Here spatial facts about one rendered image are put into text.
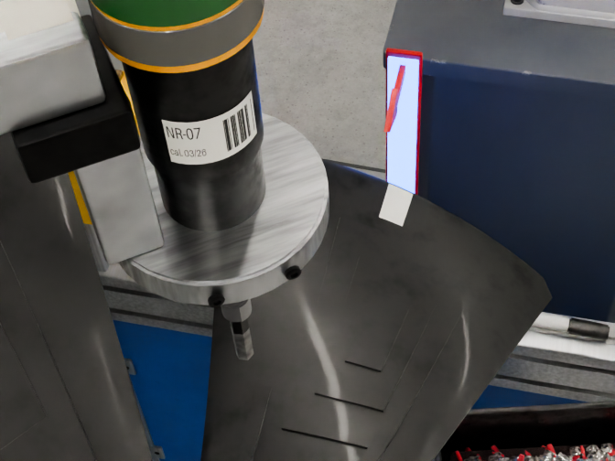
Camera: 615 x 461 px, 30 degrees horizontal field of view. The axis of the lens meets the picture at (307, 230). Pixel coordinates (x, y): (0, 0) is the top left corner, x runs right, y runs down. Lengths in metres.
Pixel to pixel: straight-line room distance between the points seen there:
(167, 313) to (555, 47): 0.44
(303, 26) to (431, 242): 1.86
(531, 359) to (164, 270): 0.74
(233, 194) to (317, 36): 2.20
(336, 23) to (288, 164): 2.21
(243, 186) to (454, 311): 0.37
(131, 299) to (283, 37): 1.48
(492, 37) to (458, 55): 0.04
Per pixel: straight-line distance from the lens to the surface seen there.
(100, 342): 0.49
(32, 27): 0.28
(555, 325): 1.04
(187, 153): 0.31
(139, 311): 1.13
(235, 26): 0.28
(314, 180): 0.35
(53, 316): 0.48
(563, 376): 1.07
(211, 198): 0.33
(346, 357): 0.65
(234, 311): 0.40
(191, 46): 0.28
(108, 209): 0.32
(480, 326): 0.69
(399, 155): 0.85
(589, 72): 1.05
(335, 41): 2.52
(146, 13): 0.27
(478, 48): 1.06
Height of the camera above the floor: 1.74
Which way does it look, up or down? 53 degrees down
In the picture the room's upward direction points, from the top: 5 degrees counter-clockwise
